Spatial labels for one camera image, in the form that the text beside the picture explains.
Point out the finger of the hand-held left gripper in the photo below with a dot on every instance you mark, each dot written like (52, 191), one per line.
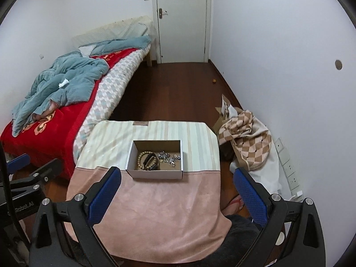
(19, 162)
(47, 169)

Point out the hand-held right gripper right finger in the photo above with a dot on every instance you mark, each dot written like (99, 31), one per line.
(250, 196)

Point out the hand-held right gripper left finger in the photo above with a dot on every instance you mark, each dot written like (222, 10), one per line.
(103, 197)

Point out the white cardboard box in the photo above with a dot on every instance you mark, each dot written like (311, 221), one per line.
(155, 174)

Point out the black smartwatch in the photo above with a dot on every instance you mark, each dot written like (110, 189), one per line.
(153, 161)

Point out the red flip-flop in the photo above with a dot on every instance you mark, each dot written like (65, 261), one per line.
(236, 200)

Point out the person's foot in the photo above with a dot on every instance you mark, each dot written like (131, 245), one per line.
(232, 207)

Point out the white plastic bag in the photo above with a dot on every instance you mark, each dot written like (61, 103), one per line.
(271, 172)

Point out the bed with red blanket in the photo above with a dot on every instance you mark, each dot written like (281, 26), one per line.
(55, 128)

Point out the white charger plug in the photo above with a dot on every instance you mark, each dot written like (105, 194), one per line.
(299, 194)

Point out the brown checkered cloth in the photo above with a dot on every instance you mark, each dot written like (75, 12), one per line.
(247, 141)

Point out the pink striped covered table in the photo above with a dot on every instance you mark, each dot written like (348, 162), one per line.
(155, 214)

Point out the blue quilt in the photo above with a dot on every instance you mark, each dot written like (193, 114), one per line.
(69, 86)

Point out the white tissue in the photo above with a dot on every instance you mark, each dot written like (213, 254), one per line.
(63, 83)

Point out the checkered bed sheet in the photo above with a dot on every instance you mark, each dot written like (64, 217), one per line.
(116, 86)

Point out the wooden bed leg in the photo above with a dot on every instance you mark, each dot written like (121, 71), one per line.
(149, 55)

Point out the striped pillow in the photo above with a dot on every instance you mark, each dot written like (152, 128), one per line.
(116, 32)

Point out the white door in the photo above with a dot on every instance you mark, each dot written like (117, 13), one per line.
(183, 19)

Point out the white wall socket plate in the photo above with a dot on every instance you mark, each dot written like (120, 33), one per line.
(284, 156)
(293, 182)
(279, 144)
(297, 199)
(289, 169)

